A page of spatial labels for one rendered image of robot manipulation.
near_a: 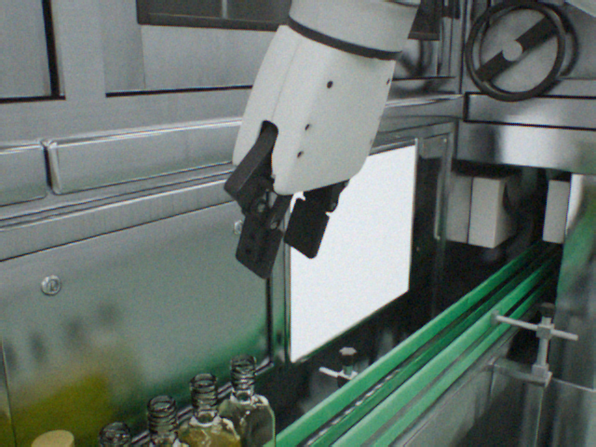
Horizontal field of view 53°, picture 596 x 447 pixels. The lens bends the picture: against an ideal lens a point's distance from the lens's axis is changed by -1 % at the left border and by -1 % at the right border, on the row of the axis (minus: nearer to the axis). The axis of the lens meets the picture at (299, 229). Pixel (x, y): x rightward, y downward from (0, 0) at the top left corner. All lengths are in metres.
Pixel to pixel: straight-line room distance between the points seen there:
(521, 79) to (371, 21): 1.07
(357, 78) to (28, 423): 0.50
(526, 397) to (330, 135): 1.29
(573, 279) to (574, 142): 0.31
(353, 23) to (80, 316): 0.46
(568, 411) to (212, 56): 1.16
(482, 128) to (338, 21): 1.12
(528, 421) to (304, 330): 0.79
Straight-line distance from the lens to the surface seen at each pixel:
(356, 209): 1.07
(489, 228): 1.62
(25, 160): 0.64
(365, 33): 0.36
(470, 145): 1.47
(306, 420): 0.92
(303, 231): 0.46
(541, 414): 1.62
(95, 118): 0.70
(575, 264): 1.45
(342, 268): 1.06
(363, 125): 0.41
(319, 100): 0.36
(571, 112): 1.40
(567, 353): 1.53
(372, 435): 0.95
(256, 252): 0.42
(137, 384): 0.78
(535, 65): 1.41
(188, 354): 0.82
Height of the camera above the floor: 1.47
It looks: 16 degrees down
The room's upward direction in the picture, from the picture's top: straight up
